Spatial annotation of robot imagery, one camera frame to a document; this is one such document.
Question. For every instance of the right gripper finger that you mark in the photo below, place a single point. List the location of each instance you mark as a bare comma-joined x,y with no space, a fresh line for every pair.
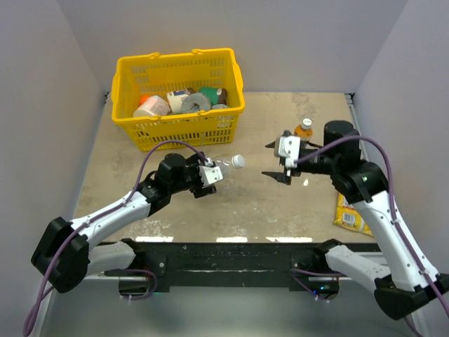
285,133
280,177

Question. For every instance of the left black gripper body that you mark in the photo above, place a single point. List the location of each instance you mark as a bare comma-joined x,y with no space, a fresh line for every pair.
191,179

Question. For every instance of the orange drink bottle blue label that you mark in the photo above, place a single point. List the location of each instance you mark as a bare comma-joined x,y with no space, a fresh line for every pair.
304,134

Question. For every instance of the small white bottle cap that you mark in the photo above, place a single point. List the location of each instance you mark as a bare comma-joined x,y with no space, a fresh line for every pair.
306,123

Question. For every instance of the clear plastic bottle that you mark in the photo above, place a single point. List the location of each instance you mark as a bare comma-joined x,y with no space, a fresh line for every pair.
226,166

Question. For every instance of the large white bottle cap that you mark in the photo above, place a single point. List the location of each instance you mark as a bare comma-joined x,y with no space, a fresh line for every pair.
238,161

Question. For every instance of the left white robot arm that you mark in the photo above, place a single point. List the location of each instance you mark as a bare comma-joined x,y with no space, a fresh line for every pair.
63,254

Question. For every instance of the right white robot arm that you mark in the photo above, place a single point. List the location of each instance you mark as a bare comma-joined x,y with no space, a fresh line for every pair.
409,281

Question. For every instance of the white bottle orange cap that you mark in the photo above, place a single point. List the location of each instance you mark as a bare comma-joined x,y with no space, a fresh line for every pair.
152,106

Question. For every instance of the brown packet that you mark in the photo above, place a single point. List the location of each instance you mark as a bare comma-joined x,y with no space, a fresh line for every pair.
221,96

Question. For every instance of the yellow snack bag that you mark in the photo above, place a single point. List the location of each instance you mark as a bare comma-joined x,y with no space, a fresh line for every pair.
347,217

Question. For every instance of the grey tape roll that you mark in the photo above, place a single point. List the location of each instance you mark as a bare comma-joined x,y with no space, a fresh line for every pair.
196,102

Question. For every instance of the yellow plastic shopping basket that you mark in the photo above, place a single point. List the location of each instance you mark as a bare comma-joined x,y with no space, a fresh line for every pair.
159,74

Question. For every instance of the white labelled carton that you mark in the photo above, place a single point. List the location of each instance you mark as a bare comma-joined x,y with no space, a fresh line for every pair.
175,98

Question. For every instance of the green packet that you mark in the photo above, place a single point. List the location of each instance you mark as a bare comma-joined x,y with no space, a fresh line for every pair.
213,94

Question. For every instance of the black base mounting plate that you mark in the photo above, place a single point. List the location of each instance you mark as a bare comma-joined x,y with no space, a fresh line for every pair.
292,266

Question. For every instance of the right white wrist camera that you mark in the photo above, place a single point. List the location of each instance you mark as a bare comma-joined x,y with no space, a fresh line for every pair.
288,150

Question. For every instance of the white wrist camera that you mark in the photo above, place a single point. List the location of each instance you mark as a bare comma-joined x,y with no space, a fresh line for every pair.
288,150
210,173

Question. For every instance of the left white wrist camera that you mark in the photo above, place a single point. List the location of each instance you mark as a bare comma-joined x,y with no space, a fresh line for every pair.
210,173

